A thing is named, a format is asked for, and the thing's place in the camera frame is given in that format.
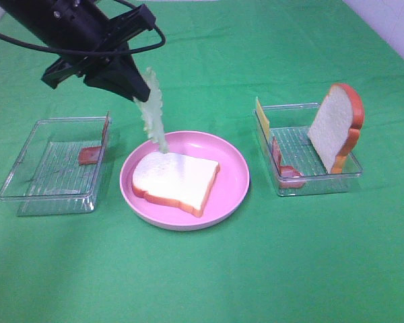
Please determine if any toy bacon strip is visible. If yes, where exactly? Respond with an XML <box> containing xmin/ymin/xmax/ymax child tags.
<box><xmin>271</xmin><ymin>137</ymin><xmax>306</xmax><ymax>189</ymax></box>
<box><xmin>78</xmin><ymin>112</ymin><xmax>111</xmax><ymax>166</ymax></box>

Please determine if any toy lettuce leaf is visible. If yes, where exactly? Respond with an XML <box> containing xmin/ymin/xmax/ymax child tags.
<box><xmin>135</xmin><ymin>67</ymin><xmax>169</xmax><ymax>153</ymax></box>

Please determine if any yellow toy cheese slice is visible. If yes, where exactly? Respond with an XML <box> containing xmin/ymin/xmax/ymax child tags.
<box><xmin>255</xmin><ymin>97</ymin><xmax>271</xmax><ymax>152</ymax></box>

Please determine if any pink round plate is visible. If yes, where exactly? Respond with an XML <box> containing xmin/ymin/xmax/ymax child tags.
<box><xmin>120</xmin><ymin>131</ymin><xmax>250</xmax><ymax>231</ymax></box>

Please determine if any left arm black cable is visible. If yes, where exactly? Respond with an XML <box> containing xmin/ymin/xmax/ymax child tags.
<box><xmin>0</xmin><ymin>0</ymin><xmax>167</xmax><ymax>57</ymax></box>

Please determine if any clear plastic container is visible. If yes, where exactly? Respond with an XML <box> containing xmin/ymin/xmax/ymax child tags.
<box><xmin>0</xmin><ymin>116</ymin><xmax>111</xmax><ymax>217</ymax></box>
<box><xmin>254</xmin><ymin>103</ymin><xmax>362</xmax><ymax>196</ymax></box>

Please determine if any toy bread slice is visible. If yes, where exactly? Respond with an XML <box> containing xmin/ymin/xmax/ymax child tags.
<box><xmin>131</xmin><ymin>151</ymin><xmax>220</xmax><ymax>217</ymax></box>
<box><xmin>308</xmin><ymin>83</ymin><xmax>365</xmax><ymax>174</ymax></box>

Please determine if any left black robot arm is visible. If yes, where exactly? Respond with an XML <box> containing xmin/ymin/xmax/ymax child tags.
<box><xmin>0</xmin><ymin>1</ymin><xmax>156</xmax><ymax>102</ymax></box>

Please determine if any green tablecloth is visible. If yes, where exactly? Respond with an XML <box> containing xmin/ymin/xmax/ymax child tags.
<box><xmin>0</xmin><ymin>1</ymin><xmax>404</xmax><ymax>322</ymax></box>

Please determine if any right clear plastic container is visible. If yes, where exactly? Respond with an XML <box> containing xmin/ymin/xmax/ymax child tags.
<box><xmin>254</xmin><ymin>103</ymin><xmax>362</xmax><ymax>196</ymax></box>

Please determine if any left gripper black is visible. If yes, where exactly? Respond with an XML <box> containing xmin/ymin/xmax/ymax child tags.
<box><xmin>42</xmin><ymin>3</ymin><xmax>156</xmax><ymax>102</ymax></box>

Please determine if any left clear plastic container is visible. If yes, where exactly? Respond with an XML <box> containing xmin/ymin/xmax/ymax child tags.
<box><xmin>0</xmin><ymin>116</ymin><xmax>111</xmax><ymax>217</ymax></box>

